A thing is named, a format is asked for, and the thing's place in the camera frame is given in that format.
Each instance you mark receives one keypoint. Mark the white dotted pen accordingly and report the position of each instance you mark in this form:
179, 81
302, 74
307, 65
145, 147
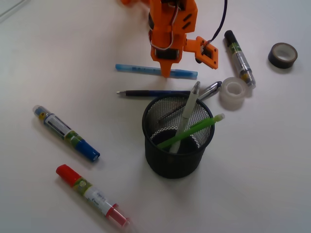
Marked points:
188, 108

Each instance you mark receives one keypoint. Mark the green mechanical pencil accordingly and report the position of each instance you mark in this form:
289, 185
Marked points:
207, 122

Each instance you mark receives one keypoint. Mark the red cap marker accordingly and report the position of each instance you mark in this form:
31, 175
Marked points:
93, 196

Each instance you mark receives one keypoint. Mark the light blue pen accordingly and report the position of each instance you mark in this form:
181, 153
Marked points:
174, 73

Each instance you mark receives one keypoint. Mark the silver pen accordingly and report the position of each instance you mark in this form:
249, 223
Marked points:
210, 90

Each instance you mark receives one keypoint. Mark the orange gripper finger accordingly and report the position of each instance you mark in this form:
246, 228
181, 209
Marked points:
165, 66

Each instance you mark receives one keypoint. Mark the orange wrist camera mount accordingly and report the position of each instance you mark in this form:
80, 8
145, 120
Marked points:
203, 51

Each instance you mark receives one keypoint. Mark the clear tape roll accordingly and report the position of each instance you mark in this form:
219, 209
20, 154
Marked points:
232, 94

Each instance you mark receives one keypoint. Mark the black cap marker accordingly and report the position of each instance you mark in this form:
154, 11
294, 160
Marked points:
239, 60

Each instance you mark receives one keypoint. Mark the black tape roll right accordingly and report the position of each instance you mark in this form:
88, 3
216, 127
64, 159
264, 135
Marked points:
282, 55

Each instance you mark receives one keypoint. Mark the dark blue black pen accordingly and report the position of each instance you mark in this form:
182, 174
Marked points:
149, 93

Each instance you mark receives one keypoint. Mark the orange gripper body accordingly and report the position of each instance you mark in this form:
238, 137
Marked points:
170, 21

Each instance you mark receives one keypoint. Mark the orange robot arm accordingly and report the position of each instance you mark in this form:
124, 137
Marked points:
133, 2

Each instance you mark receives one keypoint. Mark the blue cap marker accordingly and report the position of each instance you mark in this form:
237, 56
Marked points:
67, 134

